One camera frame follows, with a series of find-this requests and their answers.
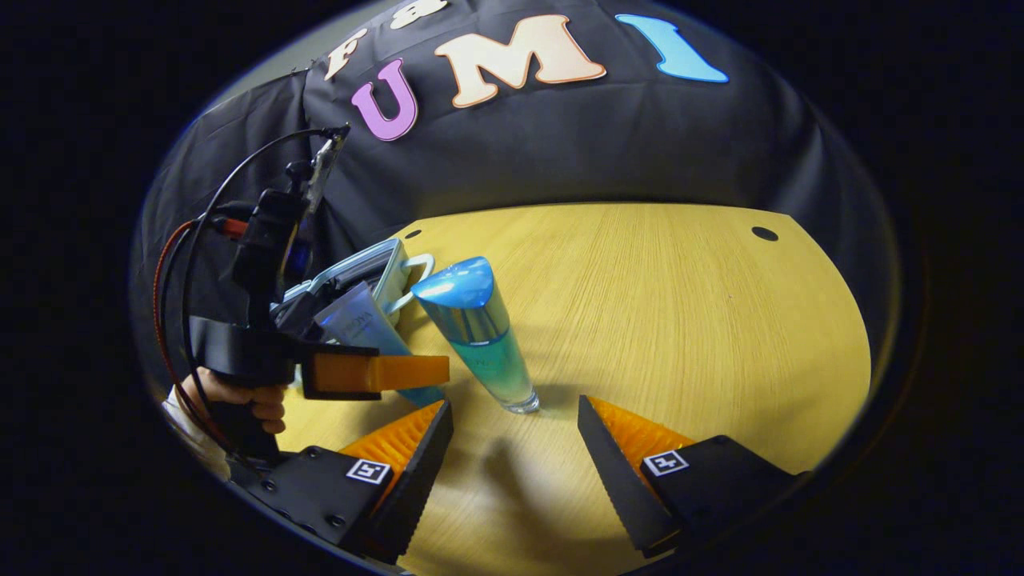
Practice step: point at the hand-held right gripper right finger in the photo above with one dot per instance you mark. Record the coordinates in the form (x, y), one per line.
(612, 472)

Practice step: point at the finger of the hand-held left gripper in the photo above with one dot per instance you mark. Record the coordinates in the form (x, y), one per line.
(344, 372)

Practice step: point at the black backdrop cloth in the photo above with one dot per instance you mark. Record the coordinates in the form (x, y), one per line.
(600, 144)

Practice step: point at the white blue skin care tube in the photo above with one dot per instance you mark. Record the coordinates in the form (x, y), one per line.
(356, 320)

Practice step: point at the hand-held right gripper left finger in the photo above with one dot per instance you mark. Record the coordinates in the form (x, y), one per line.
(428, 464)

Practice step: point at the teal bottle with blue cap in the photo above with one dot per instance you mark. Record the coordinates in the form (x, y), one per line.
(480, 336)

